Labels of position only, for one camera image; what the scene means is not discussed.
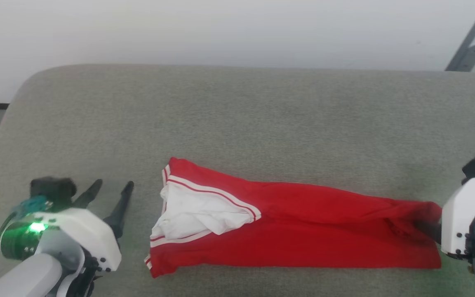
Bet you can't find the grey pole bracket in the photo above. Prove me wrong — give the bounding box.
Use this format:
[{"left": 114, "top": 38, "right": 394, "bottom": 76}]
[{"left": 457, "top": 44, "right": 475, "bottom": 72}]

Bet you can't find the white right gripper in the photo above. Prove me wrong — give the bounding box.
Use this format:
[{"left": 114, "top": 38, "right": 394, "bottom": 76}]
[{"left": 414, "top": 177, "right": 475, "bottom": 259}]

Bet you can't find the red and white garment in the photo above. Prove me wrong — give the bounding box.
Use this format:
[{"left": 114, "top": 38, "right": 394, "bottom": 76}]
[{"left": 144, "top": 157, "right": 443, "bottom": 278}]

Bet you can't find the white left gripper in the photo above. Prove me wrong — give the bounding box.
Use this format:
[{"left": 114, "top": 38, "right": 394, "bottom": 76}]
[{"left": 33, "top": 179, "right": 135, "bottom": 273}]

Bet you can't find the teal left camera connector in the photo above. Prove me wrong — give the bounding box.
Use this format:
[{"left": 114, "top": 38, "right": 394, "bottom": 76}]
[{"left": 14, "top": 196, "right": 52, "bottom": 218}]

